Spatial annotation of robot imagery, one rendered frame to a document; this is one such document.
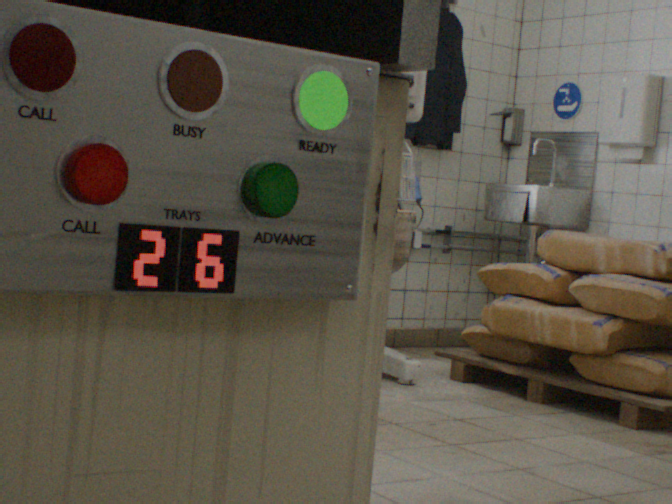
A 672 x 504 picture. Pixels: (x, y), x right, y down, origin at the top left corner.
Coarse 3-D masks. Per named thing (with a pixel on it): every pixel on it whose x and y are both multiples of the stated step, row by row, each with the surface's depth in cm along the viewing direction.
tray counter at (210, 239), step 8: (208, 240) 56; (216, 240) 57; (200, 248) 56; (224, 248) 57; (200, 256) 56; (216, 256) 57; (200, 264) 56; (208, 264) 56; (216, 264) 57; (200, 272) 56; (216, 272) 57; (200, 280) 56; (208, 280) 57; (216, 280) 57
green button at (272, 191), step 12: (264, 168) 57; (276, 168) 57; (288, 168) 58; (252, 180) 57; (264, 180) 57; (276, 180) 57; (288, 180) 58; (252, 192) 57; (264, 192) 57; (276, 192) 58; (288, 192) 58; (252, 204) 57; (264, 204) 57; (276, 204) 58; (288, 204) 58; (264, 216) 58; (276, 216) 58
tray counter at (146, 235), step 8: (144, 232) 54; (152, 232) 54; (160, 232) 55; (144, 240) 54; (160, 240) 55; (136, 248) 54; (144, 248) 54; (160, 248) 55; (144, 256) 54; (152, 256) 55; (136, 264) 54; (160, 264) 55; (136, 272) 54; (160, 272) 55; (144, 280) 54; (152, 280) 55
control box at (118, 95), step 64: (0, 0) 49; (0, 64) 50; (128, 64) 53; (256, 64) 57; (320, 64) 59; (0, 128) 50; (64, 128) 52; (128, 128) 53; (192, 128) 55; (256, 128) 58; (0, 192) 50; (64, 192) 52; (128, 192) 54; (192, 192) 56; (320, 192) 60; (0, 256) 50; (64, 256) 52; (128, 256) 54; (192, 256) 56; (256, 256) 58; (320, 256) 61
